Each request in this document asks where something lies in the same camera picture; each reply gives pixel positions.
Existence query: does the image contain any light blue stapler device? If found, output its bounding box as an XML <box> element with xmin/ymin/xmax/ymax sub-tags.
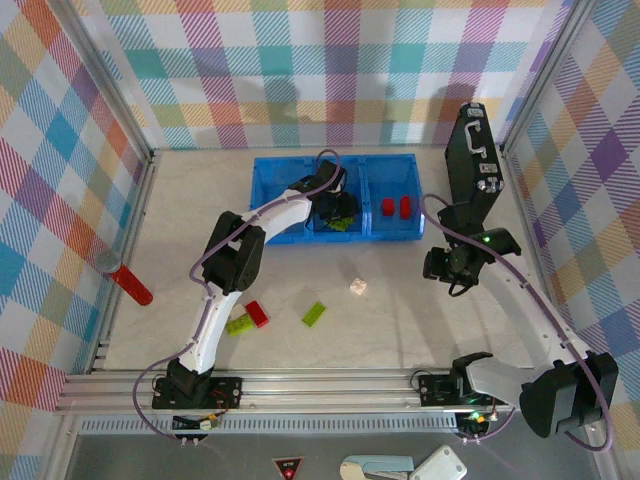
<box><xmin>339</xmin><ymin>453</ymin><xmax>416</xmax><ymax>480</ymax></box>

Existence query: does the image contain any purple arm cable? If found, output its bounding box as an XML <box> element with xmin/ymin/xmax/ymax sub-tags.
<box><xmin>132</xmin><ymin>148</ymin><xmax>349</xmax><ymax>441</ymax></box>
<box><xmin>419</xmin><ymin>193</ymin><xmax>617</xmax><ymax>454</ymax></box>

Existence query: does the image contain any aluminium side rail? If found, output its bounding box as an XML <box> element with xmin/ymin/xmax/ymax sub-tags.
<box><xmin>499</xmin><ymin>144</ymin><xmax>576</xmax><ymax>371</ymax></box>
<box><xmin>89</xmin><ymin>149</ymin><xmax>159</xmax><ymax>374</ymax></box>

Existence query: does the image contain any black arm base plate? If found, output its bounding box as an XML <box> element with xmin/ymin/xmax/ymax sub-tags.
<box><xmin>152</xmin><ymin>375</ymin><xmax>245</xmax><ymax>411</ymax></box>
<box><xmin>417</xmin><ymin>372</ymin><xmax>511</xmax><ymax>407</ymax></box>

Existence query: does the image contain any red tube with grey cap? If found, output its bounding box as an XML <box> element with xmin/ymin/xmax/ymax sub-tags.
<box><xmin>96</xmin><ymin>249</ymin><xmax>154</xmax><ymax>306</ymax></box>

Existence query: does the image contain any power connector plug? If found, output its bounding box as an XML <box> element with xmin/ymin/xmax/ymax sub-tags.
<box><xmin>457</xmin><ymin>409</ymin><xmax>499</xmax><ymax>444</ymax></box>
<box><xmin>172</xmin><ymin>414</ymin><xmax>222</xmax><ymax>446</ymax></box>

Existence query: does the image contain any slotted metal cable tray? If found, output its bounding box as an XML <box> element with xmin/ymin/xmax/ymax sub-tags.
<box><xmin>79</xmin><ymin>415</ymin><xmax>461</xmax><ymax>434</ymax></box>

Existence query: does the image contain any aluminium mounting rail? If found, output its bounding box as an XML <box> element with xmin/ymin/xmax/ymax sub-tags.
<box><xmin>54</xmin><ymin>367</ymin><xmax>609</xmax><ymax>416</ymax></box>

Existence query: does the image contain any aluminium frame post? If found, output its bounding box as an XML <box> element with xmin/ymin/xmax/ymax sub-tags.
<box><xmin>58</xmin><ymin>0</ymin><xmax>154</xmax><ymax>162</ymax></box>
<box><xmin>499</xmin><ymin>0</ymin><xmax>594</xmax><ymax>151</ymax></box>

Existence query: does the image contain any blue three-compartment bin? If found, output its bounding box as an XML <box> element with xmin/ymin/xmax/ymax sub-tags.
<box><xmin>249</xmin><ymin>152</ymin><xmax>426</xmax><ymax>246</ymax></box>

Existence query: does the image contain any white rectangular device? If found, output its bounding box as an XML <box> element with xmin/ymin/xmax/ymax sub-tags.
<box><xmin>409</xmin><ymin>444</ymin><xmax>469</xmax><ymax>480</ymax></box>

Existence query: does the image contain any red triangle sticker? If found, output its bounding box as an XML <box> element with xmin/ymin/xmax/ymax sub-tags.
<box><xmin>272</xmin><ymin>455</ymin><xmax>305</xmax><ymax>480</ymax></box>

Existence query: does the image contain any black briefcase with metal handle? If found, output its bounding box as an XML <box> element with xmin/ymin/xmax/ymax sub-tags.
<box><xmin>443</xmin><ymin>101</ymin><xmax>506</xmax><ymax>231</ymax></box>

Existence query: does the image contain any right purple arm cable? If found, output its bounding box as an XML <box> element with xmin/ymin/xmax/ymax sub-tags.
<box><xmin>419</xmin><ymin>193</ymin><xmax>617</xmax><ymax>454</ymax></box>

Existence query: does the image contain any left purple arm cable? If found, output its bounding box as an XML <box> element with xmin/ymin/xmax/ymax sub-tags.
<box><xmin>132</xmin><ymin>148</ymin><xmax>349</xmax><ymax>441</ymax></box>

